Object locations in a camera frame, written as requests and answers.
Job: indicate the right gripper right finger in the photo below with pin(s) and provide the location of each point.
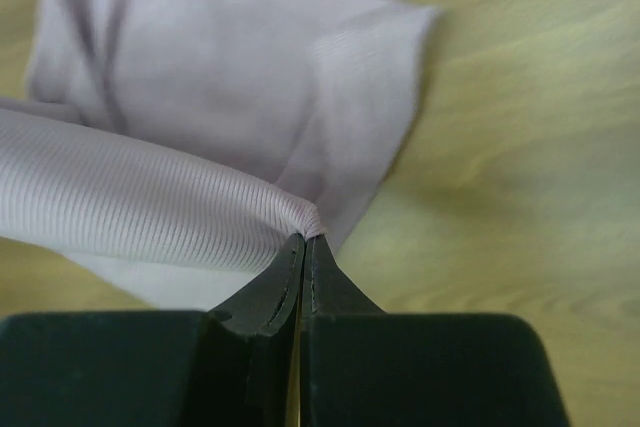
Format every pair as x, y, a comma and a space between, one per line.
326, 289

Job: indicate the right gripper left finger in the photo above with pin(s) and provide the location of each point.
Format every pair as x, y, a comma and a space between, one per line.
266, 303

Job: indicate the pink tank top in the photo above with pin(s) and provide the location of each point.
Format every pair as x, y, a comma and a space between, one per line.
172, 146

